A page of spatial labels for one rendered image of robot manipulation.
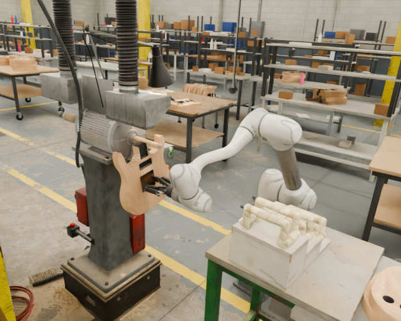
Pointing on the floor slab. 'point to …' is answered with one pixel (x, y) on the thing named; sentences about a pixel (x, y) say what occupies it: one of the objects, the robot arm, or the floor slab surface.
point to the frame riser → (127, 301)
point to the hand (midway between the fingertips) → (147, 181)
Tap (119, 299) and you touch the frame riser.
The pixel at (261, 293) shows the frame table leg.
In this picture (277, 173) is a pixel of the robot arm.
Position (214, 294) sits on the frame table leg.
